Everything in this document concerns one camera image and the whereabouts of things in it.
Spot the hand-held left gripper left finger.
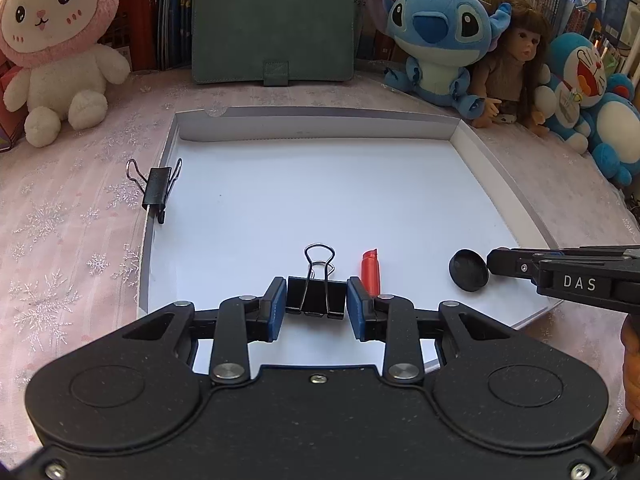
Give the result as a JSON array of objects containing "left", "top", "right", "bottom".
[{"left": 122, "top": 276, "right": 288, "bottom": 386}]

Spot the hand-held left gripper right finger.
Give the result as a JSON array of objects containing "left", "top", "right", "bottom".
[{"left": 346, "top": 276, "right": 517, "bottom": 386}]

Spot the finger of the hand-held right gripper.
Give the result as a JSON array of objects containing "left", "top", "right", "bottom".
[{"left": 486, "top": 245, "right": 640, "bottom": 282}]

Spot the black binder clip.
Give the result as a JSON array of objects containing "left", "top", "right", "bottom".
[
  {"left": 126, "top": 158, "right": 183, "bottom": 225},
  {"left": 286, "top": 244, "right": 347, "bottom": 321}
]

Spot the black round lid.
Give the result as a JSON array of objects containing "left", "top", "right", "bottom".
[{"left": 448, "top": 249, "right": 490, "bottom": 292}]

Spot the red capsule-shaped piece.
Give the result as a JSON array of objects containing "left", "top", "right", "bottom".
[{"left": 360, "top": 248, "right": 382, "bottom": 297}]

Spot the white cardboard tray box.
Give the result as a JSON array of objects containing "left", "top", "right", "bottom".
[{"left": 136, "top": 106, "right": 563, "bottom": 376}]

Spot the person's right hand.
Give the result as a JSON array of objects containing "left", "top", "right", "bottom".
[{"left": 621, "top": 318, "right": 640, "bottom": 413}]

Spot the blue robot cat plush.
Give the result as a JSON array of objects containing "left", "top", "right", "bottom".
[{"left": 542, "top": 32, "right": 640, "bottom": 189}]

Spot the brown-haired baby doll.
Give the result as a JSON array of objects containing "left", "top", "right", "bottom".
[{"left": 470, "top": 0, "right": 553, "bottom": 137}]

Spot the pink snowflake tablecloth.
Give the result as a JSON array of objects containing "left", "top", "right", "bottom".
[{"left": 0, "top": 57, "right": 640, "bottom": 466}]

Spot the blue alien plush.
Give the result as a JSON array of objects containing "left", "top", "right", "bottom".
[{"left": 367, "top": 0, "right": 513, "bottom": 121}]

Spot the green suede pouch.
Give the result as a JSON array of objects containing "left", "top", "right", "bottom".
[{"left": 191, "top": 0, "right": 357, "bottom": 88}]

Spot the pink house-shaped box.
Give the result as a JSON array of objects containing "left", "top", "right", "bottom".
[{"left": 0, "top": 62, "right": 25, "bottom": 155}]

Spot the pink hooded bunny plush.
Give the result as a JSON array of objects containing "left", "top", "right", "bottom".
[{"left": 0, "top": 0, "right": 132, "bottom": 149}]

